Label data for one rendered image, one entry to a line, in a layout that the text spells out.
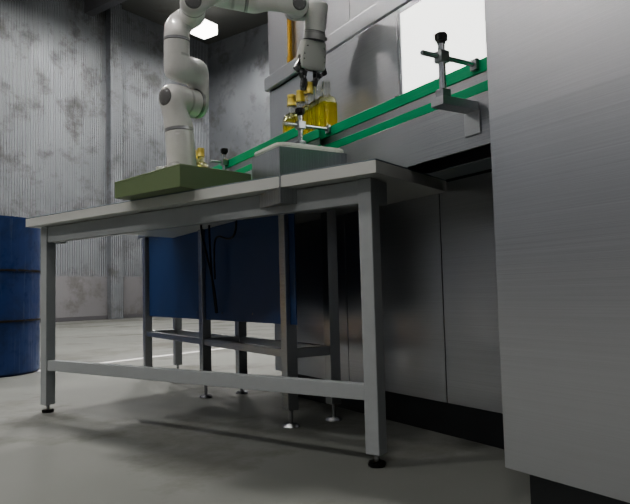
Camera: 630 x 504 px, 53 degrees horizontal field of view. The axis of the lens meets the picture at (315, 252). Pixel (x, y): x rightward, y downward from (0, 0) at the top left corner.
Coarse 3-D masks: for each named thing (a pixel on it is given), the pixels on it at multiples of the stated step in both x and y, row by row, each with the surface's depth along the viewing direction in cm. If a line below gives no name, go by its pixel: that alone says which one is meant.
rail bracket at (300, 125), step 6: (300, 108) 195; (300, 114) 195; (300, 120) 195; (294, 126) 195; (300, 126) 195; (306, 126) 197; (312, 126) 198; (318, 126) 199; (330, 126) 201; (300, 132) 195; (330, 132) 201; (300, 138) 195
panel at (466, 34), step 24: (432, 0) 185; (456, 0) 176; (480, 0) 169; (408, 24) 194; (432, 24) 185; (456, 24) 176; (480, 24) 168; (408, 48) 194; (432, 48) 185; (456, 48) 176; (480, 48) 168; (408, 72) 194; (432, 72) 185
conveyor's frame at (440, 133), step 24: (480, 96) 144; (432, 120) 157; (456, 120) 150; (360, 144) 184; (384, 144) 174; (408, 144) 165; (432, 144) 157; (456, 144) 150; (480, 144) 143; (408, 168) 183; (432, 168) 174
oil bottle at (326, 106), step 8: (320, 96) 210; (328, 96) 209; (320, 104) 209; (328, 104) 208; (336, 104) 210; (320, 112) 209; (328, 112) 208; (336, 112) 210; (320, 120) 209; (328, 120) 208; (336, 120) 209
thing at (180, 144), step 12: (168, 132) 203; (180, 132) 202; (192, 132) 206; (168, 144) 203; (180, 144) 202; (192, 144) 205; (168, 156) 203; (180, 156) 202; (192, 156) 204; (156, 168) 200
